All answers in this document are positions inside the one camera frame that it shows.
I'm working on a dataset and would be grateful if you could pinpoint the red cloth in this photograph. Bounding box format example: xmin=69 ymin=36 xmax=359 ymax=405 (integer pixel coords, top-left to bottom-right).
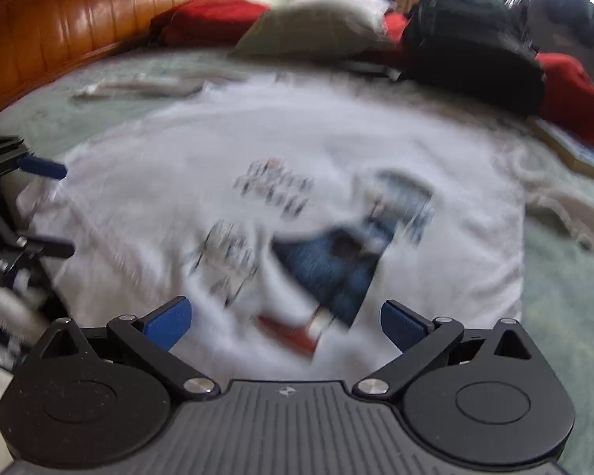
xmin=383 ymin=12 xmax=594 ymax=154

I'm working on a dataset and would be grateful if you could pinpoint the grey pillow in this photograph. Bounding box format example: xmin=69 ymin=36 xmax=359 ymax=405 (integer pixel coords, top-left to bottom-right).
xmin=232 ymin=0 xmax=394 ymax=57

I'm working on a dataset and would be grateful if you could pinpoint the white printed long-sleeve shirt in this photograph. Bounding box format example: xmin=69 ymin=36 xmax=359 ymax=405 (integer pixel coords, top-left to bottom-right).
xmin=17 ymin=69 xmax=594 ymax=382

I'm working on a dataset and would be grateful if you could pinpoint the wooden headboard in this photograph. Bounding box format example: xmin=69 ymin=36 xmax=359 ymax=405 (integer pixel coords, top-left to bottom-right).
xmin=0 ymin=0 xmax=223 ymax=124

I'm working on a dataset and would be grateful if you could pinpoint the black backpack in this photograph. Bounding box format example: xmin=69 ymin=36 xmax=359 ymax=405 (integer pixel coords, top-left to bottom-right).
xmin=401 ymin=0 xmax=548 ymax=117

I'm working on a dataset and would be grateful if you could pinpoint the clothes rack with garments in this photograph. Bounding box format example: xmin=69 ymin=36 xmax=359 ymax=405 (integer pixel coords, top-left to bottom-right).
xmin=495 ymin=0 xmax=594 ymax=85

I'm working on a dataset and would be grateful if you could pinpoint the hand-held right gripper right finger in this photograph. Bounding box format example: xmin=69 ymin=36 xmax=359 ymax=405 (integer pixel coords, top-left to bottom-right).
xmin=352 ymin=299 xmax=533 ymax=401

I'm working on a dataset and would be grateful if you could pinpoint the red pillow at headboard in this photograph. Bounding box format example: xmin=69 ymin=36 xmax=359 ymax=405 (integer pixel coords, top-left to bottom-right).
xmin=151 ymin=0 xmax=270 ymax=48

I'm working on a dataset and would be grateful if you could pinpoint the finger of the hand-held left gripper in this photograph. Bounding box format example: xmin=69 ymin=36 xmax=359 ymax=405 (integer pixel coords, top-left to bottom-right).
xmin=0 ymin=136 xmax=67 ymax=179
xmin=0 ymin=237 xmax=75 ymax=270

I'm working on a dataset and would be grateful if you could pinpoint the paperback book with blue cover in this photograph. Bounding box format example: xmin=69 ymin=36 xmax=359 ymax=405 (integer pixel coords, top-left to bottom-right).
xmin=532 ymin=119 xmax=594 ymax=184

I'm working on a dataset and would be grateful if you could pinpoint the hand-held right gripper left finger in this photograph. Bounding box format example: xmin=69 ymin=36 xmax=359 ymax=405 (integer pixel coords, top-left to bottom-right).
xmin=40 ymin=296 xmax=217 ymax=401

